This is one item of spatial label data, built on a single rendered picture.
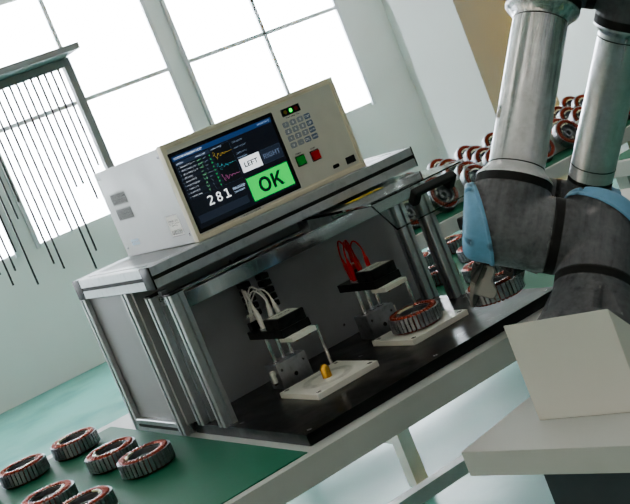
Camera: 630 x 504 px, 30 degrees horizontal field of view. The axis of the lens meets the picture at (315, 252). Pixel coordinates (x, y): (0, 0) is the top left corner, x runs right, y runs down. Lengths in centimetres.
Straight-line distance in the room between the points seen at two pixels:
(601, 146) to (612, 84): 11
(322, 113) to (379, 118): 776
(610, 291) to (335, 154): 97
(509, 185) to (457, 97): 468
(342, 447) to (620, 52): 79
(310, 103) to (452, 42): 384
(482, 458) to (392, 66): 884
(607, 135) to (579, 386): 47
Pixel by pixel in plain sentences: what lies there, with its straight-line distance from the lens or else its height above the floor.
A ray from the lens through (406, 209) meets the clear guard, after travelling 227.
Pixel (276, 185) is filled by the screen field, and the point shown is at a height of 116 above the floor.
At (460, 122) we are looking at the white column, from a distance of 647.
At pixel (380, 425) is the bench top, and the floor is 73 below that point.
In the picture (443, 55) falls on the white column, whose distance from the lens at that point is 640.
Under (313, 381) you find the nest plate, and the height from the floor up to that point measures 78.
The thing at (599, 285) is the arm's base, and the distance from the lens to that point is 170.
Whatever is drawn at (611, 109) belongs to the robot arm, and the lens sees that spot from 195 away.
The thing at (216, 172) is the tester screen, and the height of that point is 123.
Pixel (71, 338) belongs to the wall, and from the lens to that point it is 885.
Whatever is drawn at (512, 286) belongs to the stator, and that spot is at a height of 83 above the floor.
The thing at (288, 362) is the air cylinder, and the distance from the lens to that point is 241.
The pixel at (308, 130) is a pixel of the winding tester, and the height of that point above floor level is 123.
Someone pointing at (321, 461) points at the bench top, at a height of 73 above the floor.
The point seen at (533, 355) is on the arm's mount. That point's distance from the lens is 171.
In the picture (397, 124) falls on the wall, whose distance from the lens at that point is 1037.
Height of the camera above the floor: 132
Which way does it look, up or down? 8 degrees down
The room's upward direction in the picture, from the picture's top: 22 degrees counter-clockwise
